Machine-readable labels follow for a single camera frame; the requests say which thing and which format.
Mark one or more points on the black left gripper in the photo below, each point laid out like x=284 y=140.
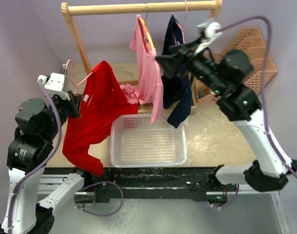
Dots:
x=74 y=104

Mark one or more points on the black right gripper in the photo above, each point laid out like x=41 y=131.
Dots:
x=184 y=52

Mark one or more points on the navy blue t shirt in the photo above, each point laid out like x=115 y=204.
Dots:
x=177 y=89

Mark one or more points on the wooden hanger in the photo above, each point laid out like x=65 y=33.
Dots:
x=145 y=29

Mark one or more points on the red t shirt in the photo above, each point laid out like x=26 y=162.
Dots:
x=103 y=102

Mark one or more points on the pink t shirt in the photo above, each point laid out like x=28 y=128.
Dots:
x=150 y=86

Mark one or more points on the pink wire hanger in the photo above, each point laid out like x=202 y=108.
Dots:
x=79 y=81
x=182 y=27

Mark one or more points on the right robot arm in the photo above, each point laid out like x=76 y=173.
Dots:
x=241 y=106

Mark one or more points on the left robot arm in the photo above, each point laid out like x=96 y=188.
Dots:
x=32 y=144

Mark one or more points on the grey blue bottle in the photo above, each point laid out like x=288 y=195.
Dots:
x=201 y=94

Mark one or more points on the wooden clothes rack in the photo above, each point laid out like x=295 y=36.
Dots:
x=69 y=12

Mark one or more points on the white plastic basket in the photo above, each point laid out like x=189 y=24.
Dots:
x=136 y=142

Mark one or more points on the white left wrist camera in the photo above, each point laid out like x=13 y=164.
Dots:
x=55 y=84

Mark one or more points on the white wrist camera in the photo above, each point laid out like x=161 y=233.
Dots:
x=209 y=32
x=55 y=84

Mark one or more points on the pink wire hanger under navy shirt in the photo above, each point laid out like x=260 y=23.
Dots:
x=182 y=27

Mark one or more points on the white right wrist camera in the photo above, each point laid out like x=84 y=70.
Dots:
x=209 y=32

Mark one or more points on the aluminium frame rail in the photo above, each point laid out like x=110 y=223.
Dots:
x=48 y=183

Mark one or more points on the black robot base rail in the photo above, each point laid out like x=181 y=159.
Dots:
x=195 y=183

